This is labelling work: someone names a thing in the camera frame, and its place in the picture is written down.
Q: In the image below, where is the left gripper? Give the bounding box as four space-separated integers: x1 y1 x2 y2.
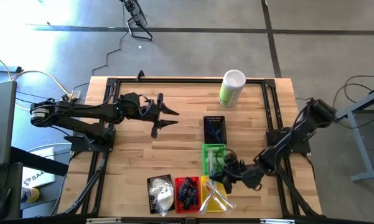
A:
118 92 180 139

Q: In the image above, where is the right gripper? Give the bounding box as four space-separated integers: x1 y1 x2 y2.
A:
209 152 266 194

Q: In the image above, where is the red white toothbrush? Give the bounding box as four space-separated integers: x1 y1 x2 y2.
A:
204 181 228 209

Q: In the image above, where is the dark grey toiletry tube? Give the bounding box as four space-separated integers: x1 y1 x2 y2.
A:
186 183 199 205
182 194 194 211

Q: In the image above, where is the dark blue DSC tube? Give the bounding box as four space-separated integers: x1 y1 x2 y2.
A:
179 177 195 200

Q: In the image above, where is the clear bag of cotton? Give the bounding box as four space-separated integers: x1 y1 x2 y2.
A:
155 195 175 217
151 177 169 191

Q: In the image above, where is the green slotted plastic basket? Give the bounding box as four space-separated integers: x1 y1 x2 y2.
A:
201 143 227 177

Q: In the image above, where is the yellow slotted plastic basket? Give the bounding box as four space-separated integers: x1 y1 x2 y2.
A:
200 175 228 215

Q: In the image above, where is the black slotted plastic basket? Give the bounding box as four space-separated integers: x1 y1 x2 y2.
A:
146 174 177 215
202 115 228 145

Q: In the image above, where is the red slotted plastic basket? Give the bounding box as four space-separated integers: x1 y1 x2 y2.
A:
174 176 202 215

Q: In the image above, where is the green white wipes canister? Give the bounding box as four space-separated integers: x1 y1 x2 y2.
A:
218 69 247 108

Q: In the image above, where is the black floor fan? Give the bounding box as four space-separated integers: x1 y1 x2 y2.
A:
119 0 154 42

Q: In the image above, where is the white printed box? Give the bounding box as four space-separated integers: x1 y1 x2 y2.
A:
21 147 57 189

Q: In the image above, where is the yellow blue container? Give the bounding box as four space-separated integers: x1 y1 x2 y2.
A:
21 186 40 203

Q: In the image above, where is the grey laptop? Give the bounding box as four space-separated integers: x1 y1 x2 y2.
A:
0 80 18 170

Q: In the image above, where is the black computer mouse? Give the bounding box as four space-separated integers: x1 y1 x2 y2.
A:
0 186 12 220

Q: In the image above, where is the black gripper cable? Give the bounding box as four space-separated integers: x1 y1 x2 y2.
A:
136 95 155 118

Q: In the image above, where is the black aluminium rig frame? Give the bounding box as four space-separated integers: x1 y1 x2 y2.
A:
57 77 323 218

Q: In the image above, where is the cream floor cable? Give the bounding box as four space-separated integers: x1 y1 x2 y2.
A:
0 51 72 113

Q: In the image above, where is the blue steel frame workbench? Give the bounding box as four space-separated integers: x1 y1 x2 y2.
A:
335 86 374 183

